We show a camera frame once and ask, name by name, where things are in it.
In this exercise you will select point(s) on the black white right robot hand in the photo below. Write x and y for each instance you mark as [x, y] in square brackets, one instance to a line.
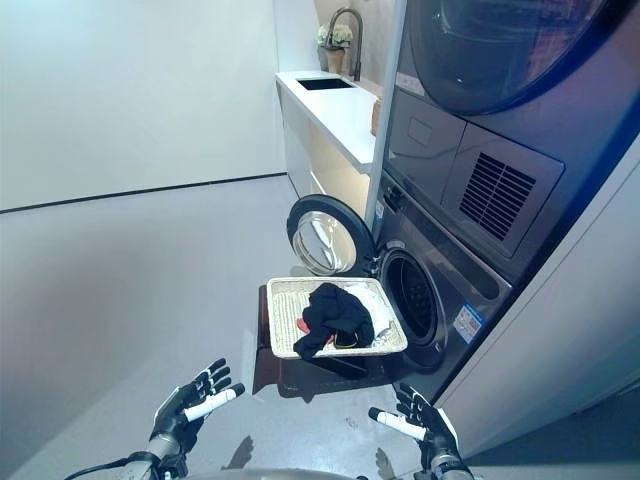
[432, 427]

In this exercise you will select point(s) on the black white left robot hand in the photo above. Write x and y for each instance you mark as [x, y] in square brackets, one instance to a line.
[175, 415]

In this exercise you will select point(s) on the black garment with yellow trim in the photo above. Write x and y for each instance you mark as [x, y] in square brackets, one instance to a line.
[335, 310]

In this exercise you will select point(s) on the red garment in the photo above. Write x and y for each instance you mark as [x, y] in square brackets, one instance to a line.
[304, 325]

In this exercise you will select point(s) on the dark grey washing machine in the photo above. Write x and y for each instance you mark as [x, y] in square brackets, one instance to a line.
[450, 280]

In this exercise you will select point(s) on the round washing machine door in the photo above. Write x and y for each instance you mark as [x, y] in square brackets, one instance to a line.
[320, 240]

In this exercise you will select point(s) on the blue bordered QR sticker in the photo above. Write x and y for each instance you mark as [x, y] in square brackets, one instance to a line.
[469, 322]

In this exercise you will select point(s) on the dark brown stool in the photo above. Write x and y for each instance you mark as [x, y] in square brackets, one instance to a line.
[280, 375]

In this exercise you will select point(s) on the white garment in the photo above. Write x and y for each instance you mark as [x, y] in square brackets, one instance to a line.
[377, 305]

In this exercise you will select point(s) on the silver robot torso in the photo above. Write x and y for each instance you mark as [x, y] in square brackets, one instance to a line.
[300, 475]

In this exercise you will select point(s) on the cream wicker laundry basket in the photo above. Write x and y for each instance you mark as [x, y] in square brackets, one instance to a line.
[285, 320]

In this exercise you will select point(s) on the white cabinet side panel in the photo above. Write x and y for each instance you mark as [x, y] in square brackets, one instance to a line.
[575, 325]

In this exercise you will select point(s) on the blue white energy label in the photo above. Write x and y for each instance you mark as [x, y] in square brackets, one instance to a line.
[379, 211]

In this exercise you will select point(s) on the dark grey stacked dryer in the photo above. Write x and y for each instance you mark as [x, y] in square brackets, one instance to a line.
[500, 150]

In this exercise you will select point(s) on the brown wicker storage basket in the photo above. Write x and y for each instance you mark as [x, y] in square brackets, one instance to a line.
[376, 117]

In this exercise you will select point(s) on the black sink basin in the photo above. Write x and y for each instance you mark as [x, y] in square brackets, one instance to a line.
[322, 84]

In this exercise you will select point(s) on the potted white flower plant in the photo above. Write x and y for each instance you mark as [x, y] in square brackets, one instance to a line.
[336, 57]

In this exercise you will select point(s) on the bronze sink faucet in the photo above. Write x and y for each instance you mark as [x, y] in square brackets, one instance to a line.
[357, 50]

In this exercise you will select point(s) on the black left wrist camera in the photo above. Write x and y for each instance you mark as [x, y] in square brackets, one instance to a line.
[175, 462]

